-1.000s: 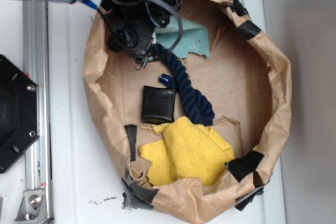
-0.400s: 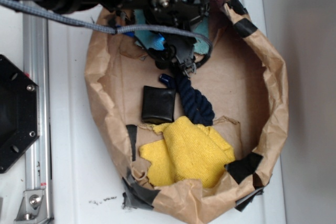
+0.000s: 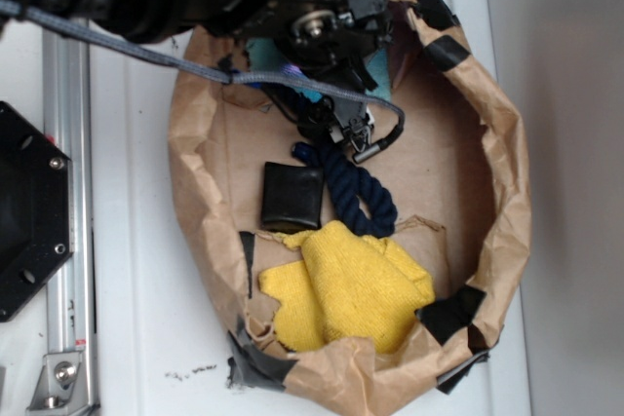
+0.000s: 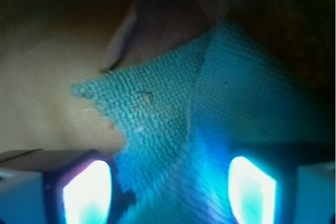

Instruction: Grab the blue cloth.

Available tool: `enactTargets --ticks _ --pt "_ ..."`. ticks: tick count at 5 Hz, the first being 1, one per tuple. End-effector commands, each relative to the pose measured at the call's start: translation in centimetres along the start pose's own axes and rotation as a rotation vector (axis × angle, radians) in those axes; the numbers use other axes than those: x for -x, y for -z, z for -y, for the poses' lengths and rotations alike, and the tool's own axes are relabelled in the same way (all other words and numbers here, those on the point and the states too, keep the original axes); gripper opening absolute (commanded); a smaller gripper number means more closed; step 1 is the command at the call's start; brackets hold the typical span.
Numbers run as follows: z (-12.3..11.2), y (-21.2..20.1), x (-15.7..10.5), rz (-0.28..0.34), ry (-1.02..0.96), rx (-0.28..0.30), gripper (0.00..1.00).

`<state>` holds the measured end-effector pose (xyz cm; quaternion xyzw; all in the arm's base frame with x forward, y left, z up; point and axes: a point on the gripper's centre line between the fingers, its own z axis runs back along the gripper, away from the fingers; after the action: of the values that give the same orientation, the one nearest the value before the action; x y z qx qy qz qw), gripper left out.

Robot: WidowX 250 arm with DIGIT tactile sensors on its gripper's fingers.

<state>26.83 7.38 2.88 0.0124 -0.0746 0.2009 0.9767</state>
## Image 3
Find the metal corner bracket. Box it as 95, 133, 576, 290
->
25, 351, 90, 415

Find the brown paper bag bin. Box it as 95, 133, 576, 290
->
168, 0, 531, 415

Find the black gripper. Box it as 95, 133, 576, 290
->
253, 0, 392, 153

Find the navy blue rope toy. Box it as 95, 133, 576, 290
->
292, 141, 398, 238

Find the aluminium frame rail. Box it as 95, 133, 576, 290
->
25, 32, 99, 415

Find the light blue cloth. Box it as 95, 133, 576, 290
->
245, 39, 391, 100

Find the yellow cloth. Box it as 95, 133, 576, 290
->
258, 220, 436, 354

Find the grey braided cable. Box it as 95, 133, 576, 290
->
0, 0, 407, 164

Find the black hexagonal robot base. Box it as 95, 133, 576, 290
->
1, 101, 71, 322

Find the black square rubber pad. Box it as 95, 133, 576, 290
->
260, 162, 324, 234

